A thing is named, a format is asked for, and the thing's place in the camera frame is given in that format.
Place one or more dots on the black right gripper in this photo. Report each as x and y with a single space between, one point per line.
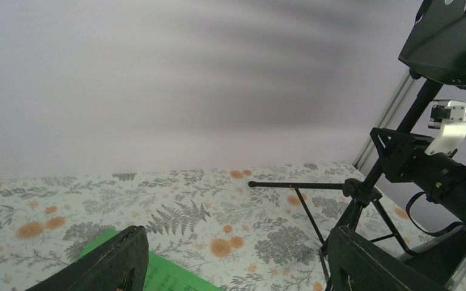
403 159

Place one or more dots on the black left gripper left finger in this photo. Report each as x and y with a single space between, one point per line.
119 263

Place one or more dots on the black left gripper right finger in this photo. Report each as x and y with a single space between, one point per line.
357 264

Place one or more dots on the green sheet music page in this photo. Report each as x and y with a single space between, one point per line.
161 274

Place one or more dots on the black music stand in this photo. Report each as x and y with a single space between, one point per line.
436 51

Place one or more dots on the black metronome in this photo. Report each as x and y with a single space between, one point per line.
442 259

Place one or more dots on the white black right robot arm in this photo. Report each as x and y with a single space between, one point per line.
442 180

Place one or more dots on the floral patterned mat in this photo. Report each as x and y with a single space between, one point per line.
210 222

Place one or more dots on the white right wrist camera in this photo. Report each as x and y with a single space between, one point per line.
449 117

